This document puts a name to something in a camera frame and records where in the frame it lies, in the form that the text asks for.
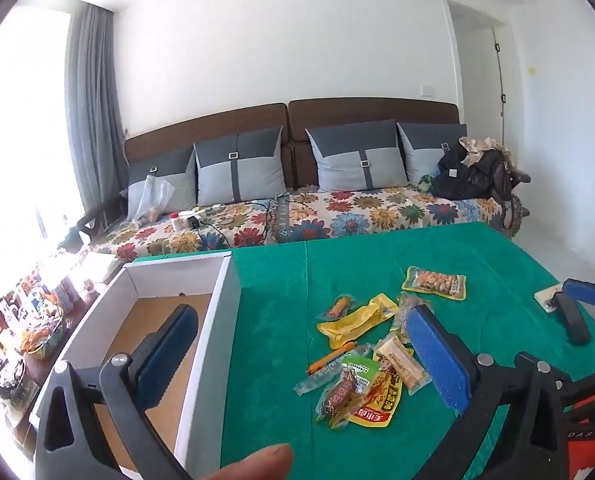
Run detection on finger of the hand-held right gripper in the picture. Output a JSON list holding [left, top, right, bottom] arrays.
[[556, 292, 591, 346], [562, 270, 595, 311]]

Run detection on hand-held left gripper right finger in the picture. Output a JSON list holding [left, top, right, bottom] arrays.
[[408, 304, 573, 480]]

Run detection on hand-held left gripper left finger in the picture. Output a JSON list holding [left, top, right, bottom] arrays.
[[35, 304, 199, 480]]

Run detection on beige snack packet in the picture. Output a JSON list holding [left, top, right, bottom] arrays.
[[375, 331, 432, 395]]

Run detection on brown olive snack packet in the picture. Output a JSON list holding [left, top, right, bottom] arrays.
[[392, 292, 431, 336]]

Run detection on white cardboard box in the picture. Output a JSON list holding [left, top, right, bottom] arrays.
[[28, 252, 242, 480]]

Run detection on yellow red snack packet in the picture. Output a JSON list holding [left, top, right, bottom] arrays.
[[350, 360, 404, 428]]

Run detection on green snack packet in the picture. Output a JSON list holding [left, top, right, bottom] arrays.
[[341, 354, 384, 396]]

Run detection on yellow bean snack packet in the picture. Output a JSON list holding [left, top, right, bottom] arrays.
[[401, 266, 467, 302]]

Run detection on plain yellow snack packet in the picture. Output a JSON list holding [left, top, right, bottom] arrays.
[[317, 294, 399, 350]]

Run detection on red sausage packet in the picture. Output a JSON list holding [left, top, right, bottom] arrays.
[[316, 367, 373, 428]]

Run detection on orange sausage stick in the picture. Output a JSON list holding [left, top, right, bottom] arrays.
[[305, 344, 358, 376]]

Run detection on corn sausage clear packet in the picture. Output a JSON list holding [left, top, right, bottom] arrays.
[[318, 296, 354, 321]]

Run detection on small clear sausage packet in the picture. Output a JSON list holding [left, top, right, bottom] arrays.
[[294, 372, 333, 396]]

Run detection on person's left hand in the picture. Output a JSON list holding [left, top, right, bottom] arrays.
[[212, 443, 294, 480]]

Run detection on phone in clear case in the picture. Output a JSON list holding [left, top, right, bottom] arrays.
[[535, 284, 571, 314]]

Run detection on green tablecloth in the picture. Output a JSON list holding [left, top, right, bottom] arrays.
[[130, 222, 595, 480]]

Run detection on cluttered side table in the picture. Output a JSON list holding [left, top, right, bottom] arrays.
[[0, 250, 109, 416]]

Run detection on white power strip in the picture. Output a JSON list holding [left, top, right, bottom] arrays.
[[178, 205, 222, 229]]

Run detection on clear plastic bag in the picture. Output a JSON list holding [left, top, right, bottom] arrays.
[[130, 175, 176, 226]]

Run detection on black bag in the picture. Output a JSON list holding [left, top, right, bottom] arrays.
[[430, 147, 515, 202]]

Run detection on floral blanket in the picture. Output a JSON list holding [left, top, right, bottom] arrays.
[[90, 185, 528, 263]]

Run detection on beige cloth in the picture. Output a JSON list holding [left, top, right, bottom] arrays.
[[458, 136, 504, 166]]

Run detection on grey two-tone cushion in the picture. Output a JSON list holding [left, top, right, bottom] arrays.
[[396, 122, 468, 186], [128, 147, 197, 212], [305, 120, 409, 192], [194, 126, 287, 207]]

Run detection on white door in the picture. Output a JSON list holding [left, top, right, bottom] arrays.
[[447, 0, 509, 161]]

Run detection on grey curtain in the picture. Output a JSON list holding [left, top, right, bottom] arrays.
[[66, 2, 129, 221]]

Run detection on brown sofa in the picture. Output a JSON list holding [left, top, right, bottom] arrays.
[[122, 99, 531, 241]]

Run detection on black cables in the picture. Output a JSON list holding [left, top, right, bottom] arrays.
[[198, 194, 301, 250]]

